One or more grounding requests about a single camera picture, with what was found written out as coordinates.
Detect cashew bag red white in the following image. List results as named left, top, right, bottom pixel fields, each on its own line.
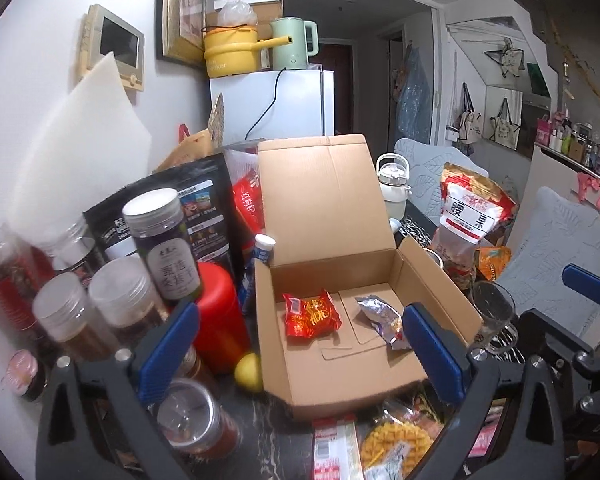
left=430, top=162, right=518, bottom=292

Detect red white flat packet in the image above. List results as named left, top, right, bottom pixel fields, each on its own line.
left=312, top=415, right=364, bottom=480

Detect clear-lid jar brown contents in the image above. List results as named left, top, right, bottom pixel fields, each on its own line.
left=33, top=273, right=120, bottom=362

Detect yellow lemon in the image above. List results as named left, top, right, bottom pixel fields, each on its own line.
left=234, top=352, right=263, bottom=393

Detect blue white tube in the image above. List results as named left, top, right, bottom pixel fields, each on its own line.
left=238, top=233, right=278, bottom=316

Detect green electric kettle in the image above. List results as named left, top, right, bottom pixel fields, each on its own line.
left=271, top=18, right=320, bottom=70

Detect wall intercom panel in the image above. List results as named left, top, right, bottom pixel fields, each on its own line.
left=76, top=4, right=145, bottom=91

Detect silver snack packet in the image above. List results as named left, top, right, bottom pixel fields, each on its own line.
left=355, top=295, right=412, bottom=351

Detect pink lid small jar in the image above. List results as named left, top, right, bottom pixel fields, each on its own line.
left=3, top=349, right=47, bottom=402

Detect yellow pot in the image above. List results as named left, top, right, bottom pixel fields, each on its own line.
left=204, top=25, right=292, bottom=79

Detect packaged yellow waffle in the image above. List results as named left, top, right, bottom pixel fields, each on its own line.
left=360, top=396, right=443, bottom=480

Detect clear glass mug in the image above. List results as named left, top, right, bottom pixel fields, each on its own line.
left=469, top=281, right=518, bottom=356

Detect red snack packet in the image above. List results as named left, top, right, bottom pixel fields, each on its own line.
left=283, top=289, right=342, bottom=339

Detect red cylindrical canister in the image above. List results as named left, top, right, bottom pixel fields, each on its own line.
left=193, top=262, right=251, bottom=375

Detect clear jar orange contents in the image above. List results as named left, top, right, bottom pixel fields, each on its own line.
left=151, top=379, right=240, bottom=460

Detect black stand-up pouch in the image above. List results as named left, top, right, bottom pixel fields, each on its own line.
left=83, top=153, right=244, bottom=281

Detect white refrigerator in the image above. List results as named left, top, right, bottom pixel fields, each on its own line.
left=209, top=68, right=335, bottom=145

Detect white foam sheet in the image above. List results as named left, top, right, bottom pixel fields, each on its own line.
left=7, top=54, right=151, bottom=245

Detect jar with red contents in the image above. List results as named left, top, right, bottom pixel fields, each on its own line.
left=0, top=224, right=44, bottom=339

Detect clear-lid jar dark contents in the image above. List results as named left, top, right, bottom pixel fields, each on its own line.
left=87, top=255, right=169, bottom=347

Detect open cardboard box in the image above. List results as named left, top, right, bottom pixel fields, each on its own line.
left=254, top=134, right=480, bottom=422

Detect dark tea jar white label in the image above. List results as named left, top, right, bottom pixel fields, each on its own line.
left=122, top=188, right=202, bottom=306

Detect framed picture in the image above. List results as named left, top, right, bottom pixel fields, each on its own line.
left=155, top=0, right=207, bottom=70

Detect white small kettle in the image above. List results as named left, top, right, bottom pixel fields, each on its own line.
left=376, top=153, right=411, bottom=220

